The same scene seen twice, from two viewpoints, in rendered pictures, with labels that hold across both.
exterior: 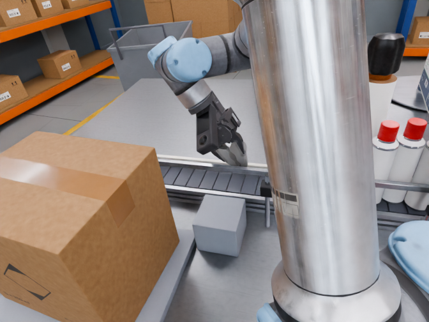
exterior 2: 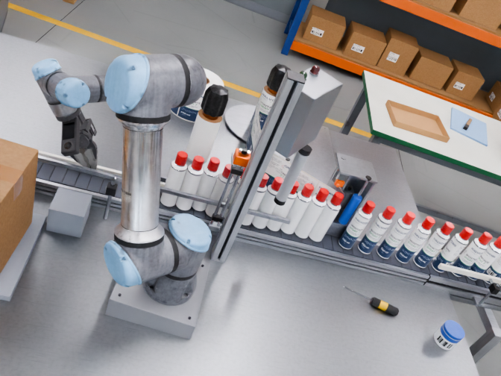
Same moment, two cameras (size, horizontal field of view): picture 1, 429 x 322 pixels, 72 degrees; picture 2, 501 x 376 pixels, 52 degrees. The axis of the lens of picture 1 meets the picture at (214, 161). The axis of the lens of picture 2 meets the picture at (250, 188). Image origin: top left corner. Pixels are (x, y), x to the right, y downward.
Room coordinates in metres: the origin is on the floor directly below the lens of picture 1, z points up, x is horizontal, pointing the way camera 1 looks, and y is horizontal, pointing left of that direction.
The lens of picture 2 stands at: (-0.65, 0.23, 2.02)
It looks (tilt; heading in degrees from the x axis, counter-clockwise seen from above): 37 degrees down; 325
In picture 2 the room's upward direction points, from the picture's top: 24 degrees clockwise
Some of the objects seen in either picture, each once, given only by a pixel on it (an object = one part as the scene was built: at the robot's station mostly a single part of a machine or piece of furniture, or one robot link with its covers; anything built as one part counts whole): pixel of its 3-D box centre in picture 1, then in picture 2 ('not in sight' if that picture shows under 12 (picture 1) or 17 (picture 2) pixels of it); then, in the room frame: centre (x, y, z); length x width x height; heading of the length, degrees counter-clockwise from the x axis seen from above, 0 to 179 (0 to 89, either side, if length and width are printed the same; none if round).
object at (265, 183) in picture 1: (267, 195); (110, 195); (0.50, -0.12, 0.91); 0.07 x 0.03 x 0.17; 160
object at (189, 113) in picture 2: not in sight; (195, 94); (1.06, -0.54, 0.95); 0.20 x 0.20 x 0.14
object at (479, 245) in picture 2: not in sight; (471, 254); (0.13, -1.33, 0.98); 0.05 x 0.05 x 0.20
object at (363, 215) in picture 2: not in sight; (357, 224); (0.29, -0.91, 0.98); 0.05 x 0.05 x 0.20
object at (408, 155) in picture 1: (403, 162); (206, 183); (0.48, -0.41, 0.98); 0.05 x 0.05 x 0.20
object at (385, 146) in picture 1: (378, 164); (191, 183); (0.49, -0.36, 0.98); 0.05 x 0.05 x 0.20
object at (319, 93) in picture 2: not in sight; (300, 111); (0.34, -0.52, 1.38); 0.17 x 0.10 x 0.19; 125
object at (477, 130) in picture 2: not in sight; (468, 126); (1.25, -2.44, 0.81); 0.32 x 0.24 x 0.01; 139
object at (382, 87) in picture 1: (375, 90); (207, 124); (0.75, -0.48, 1.03); 0.09 x 0.09 x 0.30
